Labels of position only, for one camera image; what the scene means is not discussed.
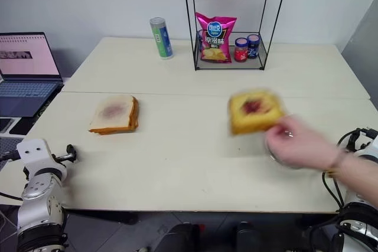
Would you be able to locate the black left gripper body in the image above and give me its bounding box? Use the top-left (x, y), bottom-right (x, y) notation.
top-left (54, 144), bottom-right (79, 165)

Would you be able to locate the yellow toast with red jam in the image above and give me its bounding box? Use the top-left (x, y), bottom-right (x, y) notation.
top-left (229, 88), bottom-right (286, 137)

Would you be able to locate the red label jam jar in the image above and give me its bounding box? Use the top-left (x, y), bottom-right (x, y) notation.
top-left (234, 37), bottom-right (249, 63)

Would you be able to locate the blue label jam jar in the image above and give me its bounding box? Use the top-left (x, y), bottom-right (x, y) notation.
top-left (246, 34), bottom-right (261, 59)

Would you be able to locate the person's bare hand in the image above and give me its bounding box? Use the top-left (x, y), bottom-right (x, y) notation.
top-left (265, 114), bottom-right (346, 174)

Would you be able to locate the grey patterned pad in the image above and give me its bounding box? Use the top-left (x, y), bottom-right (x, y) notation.
top-left (0, 136), bottom-right (25, 162)

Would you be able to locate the thick yellow toast slice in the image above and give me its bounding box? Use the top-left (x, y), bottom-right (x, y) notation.
top-left (89, 96), bottom-right (140, 136)

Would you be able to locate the open laptop computer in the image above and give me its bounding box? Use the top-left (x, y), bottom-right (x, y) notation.
top-left (0, 31), bottom-right (65, 117)

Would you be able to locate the dark rounded shape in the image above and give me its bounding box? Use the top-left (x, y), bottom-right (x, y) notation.
top-left (234, 221), bottom-right (268, 252)
top-left (153, 222), bottom-right (204, 252)

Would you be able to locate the green blue cylindrical canister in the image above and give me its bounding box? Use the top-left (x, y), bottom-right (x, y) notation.
top-left (149, 17), bottom-right (174, 61)

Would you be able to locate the blue jar behind chip bag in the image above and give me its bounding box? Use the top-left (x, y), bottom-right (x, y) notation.
top-left (197, 29), bottom-right (205, 53)

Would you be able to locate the pink potato chip bag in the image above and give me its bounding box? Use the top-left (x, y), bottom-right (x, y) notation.
top-left (195, 12), bottom-right (237, 64)

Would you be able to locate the round metal plate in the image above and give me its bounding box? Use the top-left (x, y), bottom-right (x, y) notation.
top-left (264, 129), bottom-right (299, 171)

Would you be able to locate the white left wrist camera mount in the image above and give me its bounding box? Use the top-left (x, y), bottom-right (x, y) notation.
top-left (16, 139), bottom-right (67, 181)

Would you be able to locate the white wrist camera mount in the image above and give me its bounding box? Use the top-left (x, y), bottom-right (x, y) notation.
top-left (16, 139), bottom-right (67, 181)
top-left (351, 133), bottom-right (378, 165)

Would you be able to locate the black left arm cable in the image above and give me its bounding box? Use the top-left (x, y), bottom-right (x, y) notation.
top-left (0, 150), bottom-right (24, 202)

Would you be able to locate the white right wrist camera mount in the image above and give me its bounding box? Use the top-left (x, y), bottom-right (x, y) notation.
top-left (351, 133), bottom-right (378, 165)

